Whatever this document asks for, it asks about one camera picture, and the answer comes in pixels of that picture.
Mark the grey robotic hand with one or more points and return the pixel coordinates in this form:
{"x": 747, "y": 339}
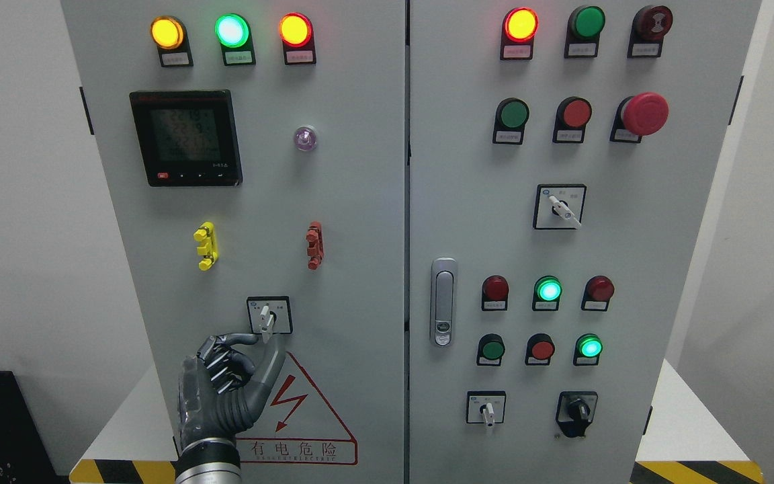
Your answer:
{"x": 222, "y": 392}

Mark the white platform with hazard stripes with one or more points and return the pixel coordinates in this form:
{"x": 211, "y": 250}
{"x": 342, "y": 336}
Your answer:
{"x": 683, "y": 443}

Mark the red terminal connector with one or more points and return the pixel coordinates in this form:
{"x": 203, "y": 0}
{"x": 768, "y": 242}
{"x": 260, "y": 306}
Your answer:
{"x": 315, "y": 249}

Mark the yellow indicator light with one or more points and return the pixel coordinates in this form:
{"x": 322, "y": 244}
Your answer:
{"x": 170, "y": 36}

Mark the grey left cabinet door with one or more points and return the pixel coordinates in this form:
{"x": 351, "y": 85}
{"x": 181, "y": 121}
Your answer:
{"x": 348, "y": 315}

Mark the dark red indicator left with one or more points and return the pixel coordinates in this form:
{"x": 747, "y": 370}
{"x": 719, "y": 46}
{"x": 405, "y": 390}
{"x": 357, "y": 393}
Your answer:
{"x": 494, "y": 294}

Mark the black selector switch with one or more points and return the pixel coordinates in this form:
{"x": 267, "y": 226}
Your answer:
{"x": 575, "y": 412}

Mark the white rotary light switch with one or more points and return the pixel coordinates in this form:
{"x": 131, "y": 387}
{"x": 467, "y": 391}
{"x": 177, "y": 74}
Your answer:
{"x": 270, "y": 314}

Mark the dark red buzzer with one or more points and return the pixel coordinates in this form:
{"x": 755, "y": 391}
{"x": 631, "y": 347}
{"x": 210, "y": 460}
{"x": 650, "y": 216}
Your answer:
{"x": 649, "y": 27}

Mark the green indicator light top left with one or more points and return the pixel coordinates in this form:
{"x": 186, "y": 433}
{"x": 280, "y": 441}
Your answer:
{"x": 235, "y": 39}

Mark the red lit indicator right door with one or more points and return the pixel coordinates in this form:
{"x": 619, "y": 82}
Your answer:
{"x": 517, "y": 34}

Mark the red push button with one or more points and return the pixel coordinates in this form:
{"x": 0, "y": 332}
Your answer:
{"x": 571, "y": 118}
{"x": 539, "y": 350}

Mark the lit green indicator middle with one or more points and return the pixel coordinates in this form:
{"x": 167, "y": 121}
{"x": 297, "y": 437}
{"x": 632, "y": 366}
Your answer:
{"x": 547, "y": 294}

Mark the green indicator top right door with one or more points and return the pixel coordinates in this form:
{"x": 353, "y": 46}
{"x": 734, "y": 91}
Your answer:
{"x": 584, "y": 27}

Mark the grey cabinet door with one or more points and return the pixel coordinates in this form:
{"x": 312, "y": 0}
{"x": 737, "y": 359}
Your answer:
{"x": 474, "y": 201}
{"x": 348, "y": 315}

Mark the red emergency stop button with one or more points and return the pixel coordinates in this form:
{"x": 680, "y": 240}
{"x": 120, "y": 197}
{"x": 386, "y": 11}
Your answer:
{"x": 638, "y": 116}

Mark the clear white indicator lamp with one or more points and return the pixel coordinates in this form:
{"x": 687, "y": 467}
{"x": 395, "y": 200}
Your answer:
{"x": 305, "y": 138}

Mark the black digital power meter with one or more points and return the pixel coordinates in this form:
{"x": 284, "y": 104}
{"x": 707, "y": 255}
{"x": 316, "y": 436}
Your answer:
{"x": 187, "y": 138}

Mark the lit green push button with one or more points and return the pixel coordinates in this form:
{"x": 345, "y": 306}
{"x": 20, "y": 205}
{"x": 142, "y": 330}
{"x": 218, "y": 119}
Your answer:
{"x": 587, "y": 350}

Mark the white selector switch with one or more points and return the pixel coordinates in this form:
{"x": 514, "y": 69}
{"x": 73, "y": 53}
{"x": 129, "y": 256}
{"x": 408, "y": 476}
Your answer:
{"x": 559, "y": 207}
{"x": 485, "y": 408}

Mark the white selector switch upper right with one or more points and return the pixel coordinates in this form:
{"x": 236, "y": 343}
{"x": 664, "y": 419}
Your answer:
{"x": 559, "y": 207}

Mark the green push button lower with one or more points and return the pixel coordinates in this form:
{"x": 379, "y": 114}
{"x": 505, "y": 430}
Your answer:
{"x": 490, "y": 350}

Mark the silver door handle lock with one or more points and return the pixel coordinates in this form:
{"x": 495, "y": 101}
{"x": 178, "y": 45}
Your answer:
{"x": 443, "y": 284}

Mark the red indicator light top left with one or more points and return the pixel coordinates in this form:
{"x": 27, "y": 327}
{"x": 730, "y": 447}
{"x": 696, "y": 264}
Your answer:
{"x": 297, "y": 35}

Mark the white selector switch lower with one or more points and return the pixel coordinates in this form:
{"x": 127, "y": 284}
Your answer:
{"x": 485, "y": 408}

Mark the grey right cabinet door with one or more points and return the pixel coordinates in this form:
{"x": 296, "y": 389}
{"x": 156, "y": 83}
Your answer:
{"x": 474, "y": 201}

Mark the red electric hazard sticker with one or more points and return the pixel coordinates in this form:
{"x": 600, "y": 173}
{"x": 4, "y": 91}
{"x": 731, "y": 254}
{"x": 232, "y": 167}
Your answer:
{"x": 298, "y": 426}

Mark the dark red indicator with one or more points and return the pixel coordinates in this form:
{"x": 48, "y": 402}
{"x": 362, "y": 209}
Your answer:
{"x": 597, "y": 294}
{"x": 494, "y": 294}

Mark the green push button upper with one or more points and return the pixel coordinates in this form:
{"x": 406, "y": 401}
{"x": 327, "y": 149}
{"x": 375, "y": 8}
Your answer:
{"x": 509, "y": 122}

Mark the dark red indicator right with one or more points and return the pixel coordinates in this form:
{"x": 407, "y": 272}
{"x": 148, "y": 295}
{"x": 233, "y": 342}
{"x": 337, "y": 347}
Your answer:
{"x": 597, "y": 294}

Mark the red push button lower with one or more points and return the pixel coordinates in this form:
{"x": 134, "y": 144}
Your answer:
{"x": 539, "y": 350}

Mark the yellow terminal connector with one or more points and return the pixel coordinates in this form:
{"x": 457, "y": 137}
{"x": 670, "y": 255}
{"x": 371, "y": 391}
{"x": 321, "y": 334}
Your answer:
{"x": 206, "y": 240}

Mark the silver black robot forearm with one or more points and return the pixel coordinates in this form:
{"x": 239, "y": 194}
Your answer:
{"x": 209, "y": 460}

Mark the red push button upper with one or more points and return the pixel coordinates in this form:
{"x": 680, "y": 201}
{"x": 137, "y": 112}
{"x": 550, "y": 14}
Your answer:
{"x": 571, "y": 118}

